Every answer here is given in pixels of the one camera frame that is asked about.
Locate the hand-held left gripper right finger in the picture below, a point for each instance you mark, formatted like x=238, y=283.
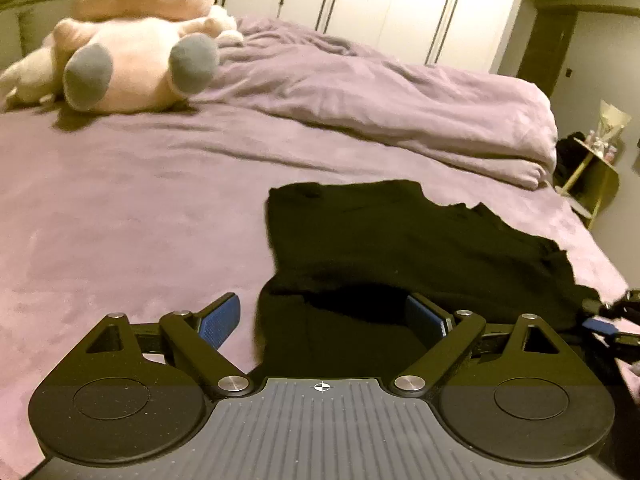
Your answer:
x=425, y=317

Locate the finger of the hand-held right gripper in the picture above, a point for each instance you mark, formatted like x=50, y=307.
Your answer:
x=625, y=305
x=600, y=326

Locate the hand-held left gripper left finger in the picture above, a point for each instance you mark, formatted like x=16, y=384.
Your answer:
x=220, y=320

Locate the black long-sleeve shirt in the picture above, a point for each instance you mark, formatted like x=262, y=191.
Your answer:
x=400, y=245

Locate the yellow side table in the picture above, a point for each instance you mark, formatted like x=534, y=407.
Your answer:
x=597, y=175

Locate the dark clothing pile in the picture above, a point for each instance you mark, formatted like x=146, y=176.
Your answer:
x=569, y=157

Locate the paper-wrapped bouquet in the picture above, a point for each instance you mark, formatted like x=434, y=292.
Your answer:
x=614, y=122

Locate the purple duvet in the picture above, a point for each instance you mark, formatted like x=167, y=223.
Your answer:
x=400, y=100

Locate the dark door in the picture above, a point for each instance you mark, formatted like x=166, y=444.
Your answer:
x=547, y=50

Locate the pink plush with grey feet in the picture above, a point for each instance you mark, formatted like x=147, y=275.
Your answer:
x=130, y=65

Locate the white wardrobe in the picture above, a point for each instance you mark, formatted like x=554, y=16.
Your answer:
x=390, y=10

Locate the white plush toy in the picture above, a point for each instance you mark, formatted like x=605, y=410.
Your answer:
x=27, y=75

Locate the green headboard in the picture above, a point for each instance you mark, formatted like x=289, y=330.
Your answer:
x=25, y=15

